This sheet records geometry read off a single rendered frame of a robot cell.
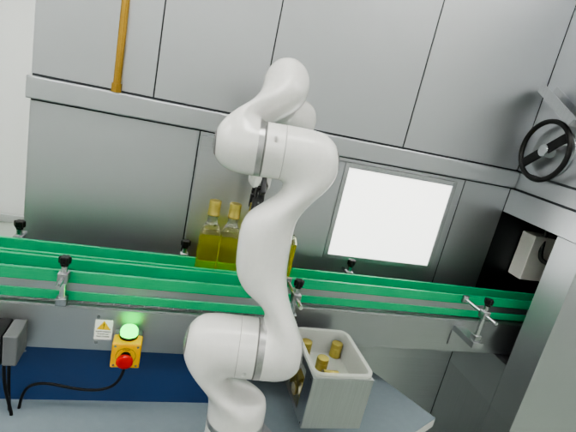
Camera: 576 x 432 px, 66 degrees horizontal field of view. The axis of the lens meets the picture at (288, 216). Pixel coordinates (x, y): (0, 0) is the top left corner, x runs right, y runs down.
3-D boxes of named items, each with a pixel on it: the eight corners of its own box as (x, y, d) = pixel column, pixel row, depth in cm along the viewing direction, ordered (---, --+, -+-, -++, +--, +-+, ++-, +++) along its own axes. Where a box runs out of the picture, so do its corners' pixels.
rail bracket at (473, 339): (455, 341, 158) (475, 284, 152) (484, 371, 142) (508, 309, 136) (443, 340, 156) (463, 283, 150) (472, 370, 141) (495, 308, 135)
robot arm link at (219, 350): (263, 445, 88) (284, 341, 81) (169, 436, 86) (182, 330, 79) (262, 402, 100) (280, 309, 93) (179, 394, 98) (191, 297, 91)
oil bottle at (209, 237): (209, 285, 138) (220, 220, 132) (210, 294, 132) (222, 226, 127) (190, 284, 136) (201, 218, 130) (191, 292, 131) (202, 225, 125)
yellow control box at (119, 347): (141, 353, 119) (144, 329, 117) (138, 371, 112) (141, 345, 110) (112, 352, 117) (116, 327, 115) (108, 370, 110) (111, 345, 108)
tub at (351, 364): (339, 354, 139) (346, 330, 137) (368, 404, 119) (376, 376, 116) (287, 351, 135) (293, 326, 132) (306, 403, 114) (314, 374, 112)
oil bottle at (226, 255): (227, 287, 139) (240, 223, 133) (230, 296, 134) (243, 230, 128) (209, 285, 137) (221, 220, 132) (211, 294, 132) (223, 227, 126)
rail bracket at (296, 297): (287, 301, 137) (296, 264, 134) (300, 331, 122) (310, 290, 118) (278, 300, 137) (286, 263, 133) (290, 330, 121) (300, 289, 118)
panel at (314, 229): (425, 267, 168) (453, 180, 159) (429, 270, 166) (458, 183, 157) (184, 237, 144) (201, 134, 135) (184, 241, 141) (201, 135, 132)
